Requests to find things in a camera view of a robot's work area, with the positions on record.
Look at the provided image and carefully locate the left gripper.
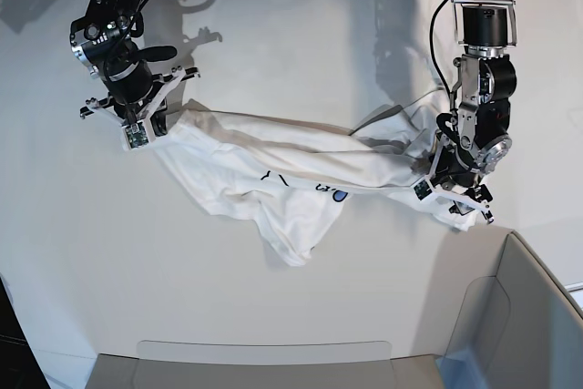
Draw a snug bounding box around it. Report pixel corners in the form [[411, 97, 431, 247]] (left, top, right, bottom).
[[412, 133, 494, 225]]

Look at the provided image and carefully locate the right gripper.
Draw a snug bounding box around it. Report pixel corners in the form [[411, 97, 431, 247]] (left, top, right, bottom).
[[79, 61, 199, 151]]

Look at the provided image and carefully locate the white printed t-shirt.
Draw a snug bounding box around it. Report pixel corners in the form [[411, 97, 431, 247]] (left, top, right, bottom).
[[154, 90, 477, 267]]

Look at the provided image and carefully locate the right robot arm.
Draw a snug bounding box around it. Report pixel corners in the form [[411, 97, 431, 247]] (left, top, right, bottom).
[[69, 0, 199, 151]]

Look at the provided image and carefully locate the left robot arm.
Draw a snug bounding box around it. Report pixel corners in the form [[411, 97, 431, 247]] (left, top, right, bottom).
[[414, 0, 517, 222]]

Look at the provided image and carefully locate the grey box at right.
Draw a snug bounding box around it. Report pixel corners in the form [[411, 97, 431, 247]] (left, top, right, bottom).
[[437, 231, 582, 388]]

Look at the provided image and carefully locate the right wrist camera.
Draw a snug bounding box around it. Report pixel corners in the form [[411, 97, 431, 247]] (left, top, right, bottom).
[[121, 120, 150, 151]]

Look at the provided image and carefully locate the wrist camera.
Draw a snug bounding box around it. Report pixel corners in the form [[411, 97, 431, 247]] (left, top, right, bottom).
[[413, 179, 434, 201], [121, 120, 150, 151]]

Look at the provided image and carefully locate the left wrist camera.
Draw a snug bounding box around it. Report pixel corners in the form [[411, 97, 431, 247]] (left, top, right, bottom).
[[413, 179, 434, 201]]

